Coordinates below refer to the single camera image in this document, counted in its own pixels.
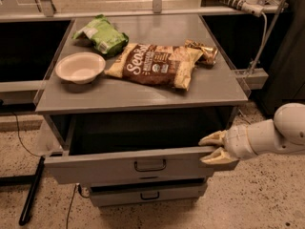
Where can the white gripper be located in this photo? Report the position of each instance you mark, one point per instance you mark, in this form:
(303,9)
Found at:
(237,141)

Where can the white power strip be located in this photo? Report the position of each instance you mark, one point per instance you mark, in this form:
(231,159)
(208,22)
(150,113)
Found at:
(249,6)

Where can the grey drawer cabinet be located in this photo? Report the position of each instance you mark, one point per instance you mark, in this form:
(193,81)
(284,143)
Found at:
(130,115)

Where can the black floor stand leg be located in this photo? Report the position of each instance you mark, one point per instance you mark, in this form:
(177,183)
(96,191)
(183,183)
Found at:
(33,181)

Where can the green snack bag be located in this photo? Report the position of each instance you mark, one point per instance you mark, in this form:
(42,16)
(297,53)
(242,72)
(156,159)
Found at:
(104,36)

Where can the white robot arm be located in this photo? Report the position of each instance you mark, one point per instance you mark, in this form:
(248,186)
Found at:
(284,134)

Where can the white paper bowl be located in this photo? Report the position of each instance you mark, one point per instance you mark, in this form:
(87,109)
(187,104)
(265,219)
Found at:
(80,68)

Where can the dark cabinet at right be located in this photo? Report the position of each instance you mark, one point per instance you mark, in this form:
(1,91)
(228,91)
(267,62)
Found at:
(286,82)

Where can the grey bottom drawer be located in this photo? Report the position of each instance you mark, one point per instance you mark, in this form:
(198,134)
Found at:
(148,194)

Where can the grey top drawer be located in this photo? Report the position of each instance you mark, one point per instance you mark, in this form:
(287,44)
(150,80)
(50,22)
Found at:
(85,158)

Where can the brown Sensible chips bag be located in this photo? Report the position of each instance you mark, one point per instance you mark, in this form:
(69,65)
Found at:
(156,65)

